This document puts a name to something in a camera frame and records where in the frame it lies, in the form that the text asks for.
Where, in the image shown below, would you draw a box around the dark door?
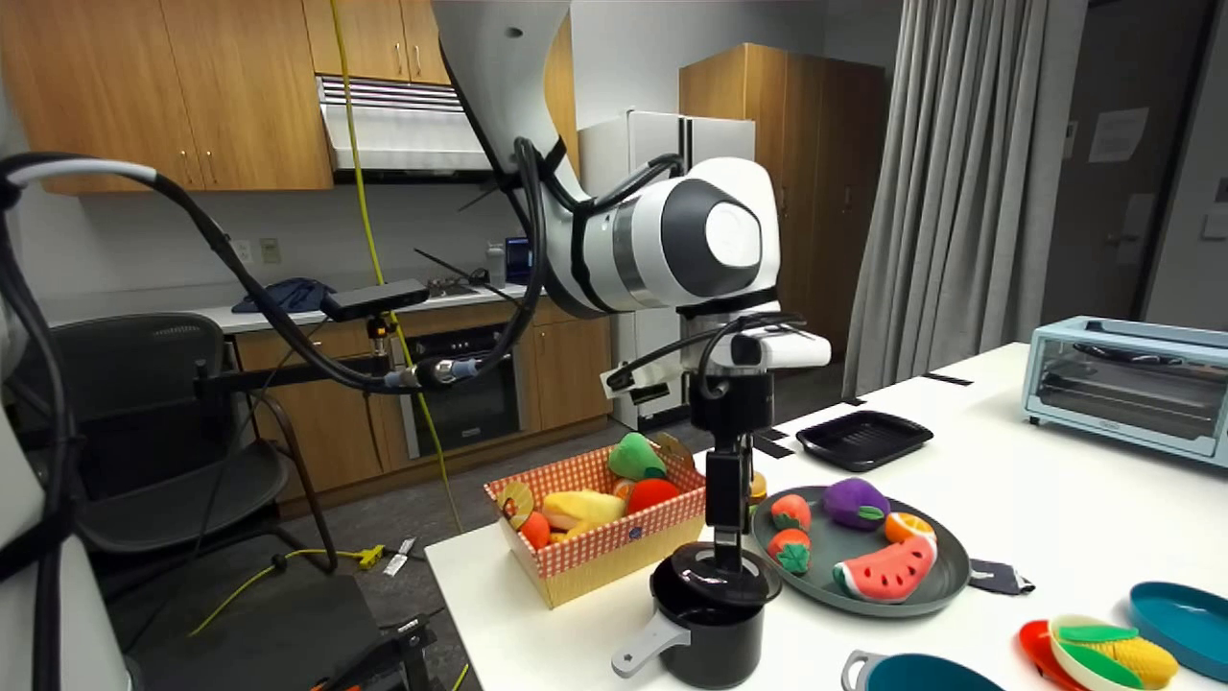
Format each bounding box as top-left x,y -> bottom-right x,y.
1041,0 -> 1219,326

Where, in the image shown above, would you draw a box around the black built-in oven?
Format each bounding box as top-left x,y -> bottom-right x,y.
404,322 -> 524,461

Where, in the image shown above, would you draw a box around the grey curtain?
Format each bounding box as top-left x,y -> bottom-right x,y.
841,0 -> 1095,404

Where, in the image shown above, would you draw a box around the thick black hose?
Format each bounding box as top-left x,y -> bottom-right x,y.
0,148 -> 424,395

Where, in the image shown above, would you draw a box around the black pot with grey handle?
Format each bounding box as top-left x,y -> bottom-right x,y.
605,541 -> 785,691

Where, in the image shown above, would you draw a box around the blue cloth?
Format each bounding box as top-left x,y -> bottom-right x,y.
229,271 -> 340,320

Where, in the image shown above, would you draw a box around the light blue toaster oven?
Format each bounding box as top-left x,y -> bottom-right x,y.
1020,311 -> 1228,472

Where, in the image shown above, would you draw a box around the red tomato plush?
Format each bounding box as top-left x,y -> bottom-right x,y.
620,476 -> 684,519

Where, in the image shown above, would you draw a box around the yellow cable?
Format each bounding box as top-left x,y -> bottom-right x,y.
323,0 -> 459,535
185,541 -> 386,640

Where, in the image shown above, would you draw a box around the red small plate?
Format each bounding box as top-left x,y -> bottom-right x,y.
1015,613 -> 1091,691

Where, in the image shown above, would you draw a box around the white paper sign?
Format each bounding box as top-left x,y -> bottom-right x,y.
1084,105 -> 1153,169

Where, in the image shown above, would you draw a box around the orange checkered cardboard box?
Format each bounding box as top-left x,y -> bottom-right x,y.
478,439 -> 715,613

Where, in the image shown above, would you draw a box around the wooden upper cabinets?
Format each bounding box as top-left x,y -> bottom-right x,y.
0,0 -> 454,200

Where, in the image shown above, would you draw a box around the black office chair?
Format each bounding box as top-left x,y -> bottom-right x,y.
9,311 -> 346,606

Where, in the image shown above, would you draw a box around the orange slice plush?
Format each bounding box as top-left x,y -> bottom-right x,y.
880,508 -> 939,555

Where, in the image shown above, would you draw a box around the yellow pineapple slice plush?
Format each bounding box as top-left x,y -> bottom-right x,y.
491,476 -> 537,526

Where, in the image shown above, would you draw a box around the black camera on stand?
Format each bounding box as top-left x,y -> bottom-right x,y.
313,275 -> 435,326

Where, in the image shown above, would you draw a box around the teal blue pot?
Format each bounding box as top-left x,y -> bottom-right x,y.
835,647 -> 1005,691

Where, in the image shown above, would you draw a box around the watermelon slice plush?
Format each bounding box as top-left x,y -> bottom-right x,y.
829,535 -> 939,606

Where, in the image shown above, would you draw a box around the corn cob plush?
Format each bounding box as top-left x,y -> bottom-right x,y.
1043,613 -> 1180,691

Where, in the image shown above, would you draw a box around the purple eggplant plush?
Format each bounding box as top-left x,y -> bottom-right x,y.
822,476 -> 895,539

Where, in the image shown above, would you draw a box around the wooden cabinets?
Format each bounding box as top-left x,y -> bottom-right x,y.
235,294 -> 620,508
0,0 -> 454,200

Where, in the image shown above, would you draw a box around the brown plush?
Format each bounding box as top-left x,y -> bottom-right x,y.
650,431 -> 701,478

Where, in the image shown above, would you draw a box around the red strawberry plush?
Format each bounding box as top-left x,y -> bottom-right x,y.
765,493 -> 818,539
765,526 -> 818,581

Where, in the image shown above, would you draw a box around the white refrigerator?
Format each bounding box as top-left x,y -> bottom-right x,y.
571,105 -> 761,432

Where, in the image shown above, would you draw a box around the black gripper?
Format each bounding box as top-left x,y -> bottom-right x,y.
687,335 -> 779,535

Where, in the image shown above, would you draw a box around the wooden lower cabinets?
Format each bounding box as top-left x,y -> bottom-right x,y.
235,294 -> 620,508

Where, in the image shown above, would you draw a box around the teal small plate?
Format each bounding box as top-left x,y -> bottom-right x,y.
1125,581 -> 1228,688

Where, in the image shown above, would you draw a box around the white range hood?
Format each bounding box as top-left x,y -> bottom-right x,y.
313,69 -> 500,178

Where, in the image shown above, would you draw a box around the yellow banana plush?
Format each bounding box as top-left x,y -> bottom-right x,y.
542,489 -> 634,526

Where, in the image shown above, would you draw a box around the grey round plate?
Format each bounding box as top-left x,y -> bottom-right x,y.
743,484 -> 974,626

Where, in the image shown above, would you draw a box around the black baking tray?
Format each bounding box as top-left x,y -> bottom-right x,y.
789,406 -> 939,476

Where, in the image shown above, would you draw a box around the green plush fruit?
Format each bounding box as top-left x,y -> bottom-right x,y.
601,431 -> 673,484

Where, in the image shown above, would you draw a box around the tall wooden cabinet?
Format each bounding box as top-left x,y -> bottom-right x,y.
675,42 -> 895,390

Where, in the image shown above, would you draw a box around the small orange plush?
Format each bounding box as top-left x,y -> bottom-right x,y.
518,508 -> 556,553

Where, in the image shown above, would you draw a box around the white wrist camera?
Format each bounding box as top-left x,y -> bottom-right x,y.
711,326 -> 835,376

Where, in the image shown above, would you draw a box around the wide black tape strip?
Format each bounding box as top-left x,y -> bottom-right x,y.
751,425 -> 803,466

